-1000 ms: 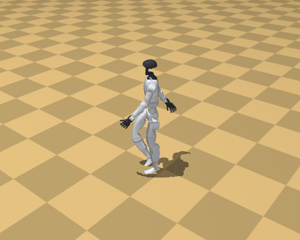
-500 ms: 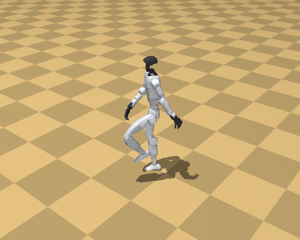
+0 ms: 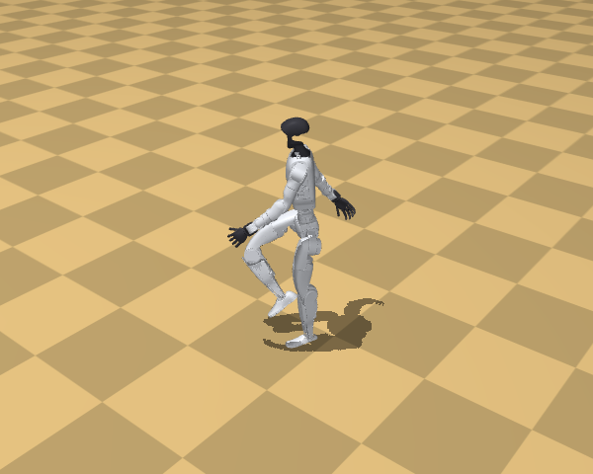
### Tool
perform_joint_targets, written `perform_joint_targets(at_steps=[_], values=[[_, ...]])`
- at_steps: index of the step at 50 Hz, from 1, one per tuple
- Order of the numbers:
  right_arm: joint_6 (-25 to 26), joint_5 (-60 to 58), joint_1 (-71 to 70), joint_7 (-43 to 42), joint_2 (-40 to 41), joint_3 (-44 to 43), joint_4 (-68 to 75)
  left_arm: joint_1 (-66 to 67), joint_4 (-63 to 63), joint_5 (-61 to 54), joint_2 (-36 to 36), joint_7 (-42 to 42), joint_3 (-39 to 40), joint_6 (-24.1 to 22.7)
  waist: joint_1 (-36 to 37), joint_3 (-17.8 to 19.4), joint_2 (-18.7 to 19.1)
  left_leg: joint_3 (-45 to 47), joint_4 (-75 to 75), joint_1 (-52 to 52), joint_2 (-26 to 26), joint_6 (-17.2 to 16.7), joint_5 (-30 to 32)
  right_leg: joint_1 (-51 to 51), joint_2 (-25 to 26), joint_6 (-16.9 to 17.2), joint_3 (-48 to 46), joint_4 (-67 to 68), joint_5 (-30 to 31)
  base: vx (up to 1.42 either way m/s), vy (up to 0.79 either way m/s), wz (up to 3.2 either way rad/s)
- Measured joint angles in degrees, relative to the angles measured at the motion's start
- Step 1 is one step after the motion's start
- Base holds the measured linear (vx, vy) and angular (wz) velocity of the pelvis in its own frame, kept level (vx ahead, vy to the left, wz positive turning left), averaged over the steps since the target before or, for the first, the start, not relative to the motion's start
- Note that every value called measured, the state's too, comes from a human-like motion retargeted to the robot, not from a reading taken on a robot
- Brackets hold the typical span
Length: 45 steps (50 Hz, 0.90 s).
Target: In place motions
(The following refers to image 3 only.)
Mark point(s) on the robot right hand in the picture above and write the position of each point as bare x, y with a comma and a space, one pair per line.
342, 204

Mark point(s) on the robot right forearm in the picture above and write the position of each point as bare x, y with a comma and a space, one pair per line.
325, 188

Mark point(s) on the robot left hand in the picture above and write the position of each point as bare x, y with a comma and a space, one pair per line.
240, 234

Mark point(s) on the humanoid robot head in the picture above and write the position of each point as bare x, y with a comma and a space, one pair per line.
296, 126

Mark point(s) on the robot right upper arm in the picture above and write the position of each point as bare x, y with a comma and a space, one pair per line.
317, 173

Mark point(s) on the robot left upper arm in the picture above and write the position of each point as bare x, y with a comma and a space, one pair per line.
296, 178

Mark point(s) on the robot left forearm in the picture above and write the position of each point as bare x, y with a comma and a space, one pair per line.
267, 217

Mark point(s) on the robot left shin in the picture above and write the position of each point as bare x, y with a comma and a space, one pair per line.
307, 309

